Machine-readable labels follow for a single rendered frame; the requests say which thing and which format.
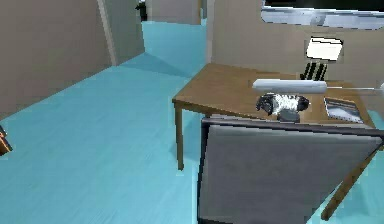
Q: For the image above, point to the window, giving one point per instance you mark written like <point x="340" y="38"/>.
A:
<point x="323" y="13"/>

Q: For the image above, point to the brown wooden furniture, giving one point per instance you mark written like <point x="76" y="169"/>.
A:
<point x="4" y="141"/>

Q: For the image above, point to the black object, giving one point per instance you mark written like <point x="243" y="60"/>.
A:
<point x="142" y="10"/>

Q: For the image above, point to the black and white statue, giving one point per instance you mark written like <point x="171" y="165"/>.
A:
<point x="281" y="104"/>

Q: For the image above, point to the grey chair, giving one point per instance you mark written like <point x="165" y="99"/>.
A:
<point x="276" y="173"/>

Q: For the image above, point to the brown wooden table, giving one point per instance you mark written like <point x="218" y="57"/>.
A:
<point x="220" y="90"/>

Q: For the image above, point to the grey book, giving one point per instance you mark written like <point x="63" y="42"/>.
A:
<point x="343" y="109"/>

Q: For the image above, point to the white desk lamp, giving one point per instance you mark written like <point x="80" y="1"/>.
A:
<point x="324" y="49"/>

